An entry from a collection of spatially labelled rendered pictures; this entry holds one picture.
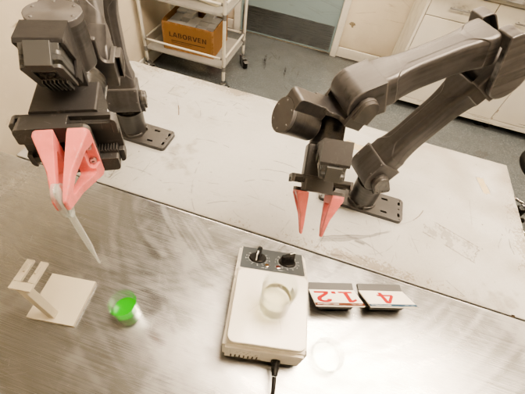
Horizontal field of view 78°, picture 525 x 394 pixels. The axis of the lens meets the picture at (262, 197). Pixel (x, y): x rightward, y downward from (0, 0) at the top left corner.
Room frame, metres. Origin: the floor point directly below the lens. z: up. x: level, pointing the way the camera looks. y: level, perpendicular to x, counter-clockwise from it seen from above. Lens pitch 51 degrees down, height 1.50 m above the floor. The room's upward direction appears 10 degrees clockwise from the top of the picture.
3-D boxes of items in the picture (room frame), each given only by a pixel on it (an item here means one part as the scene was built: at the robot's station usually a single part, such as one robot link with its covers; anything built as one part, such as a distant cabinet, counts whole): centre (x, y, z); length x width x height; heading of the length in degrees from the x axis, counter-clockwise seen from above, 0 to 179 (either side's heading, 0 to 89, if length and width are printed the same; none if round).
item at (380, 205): (0.53, -0.23, 0.94); 0.20 x 0.07 x 0.08; 81
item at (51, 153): (0.21, 0.20, 1.22); 0.09 x 0.07 x 0.07; 20
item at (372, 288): (0.28, -0.27, 0.92); 0.09 x 0.06 x 0.04; 99
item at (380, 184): (0.52, -0.23, 1.00); 0.09 x 0.06 x 0.06; 24
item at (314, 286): (0.27, -0.17, 0.92); 0.09 x 0.06 x 0.04; 99
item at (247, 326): (0.20, -0.04, 0.98); 0.12 x 0.12 x 0.01; 2
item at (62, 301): (0.17, 0.31, 0.96); 0.08 x 0.08 x 0.13; 89
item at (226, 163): (0.62, -0.05, 0.45); 1.20 x 0.48 x 0.90; 81
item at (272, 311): (0.20, -0.05, 1.02); 0.06 x 0.05 x 0.08; 134
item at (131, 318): (0.17, 0.19, 0.93); 0.04 x 0.04 x 0.06
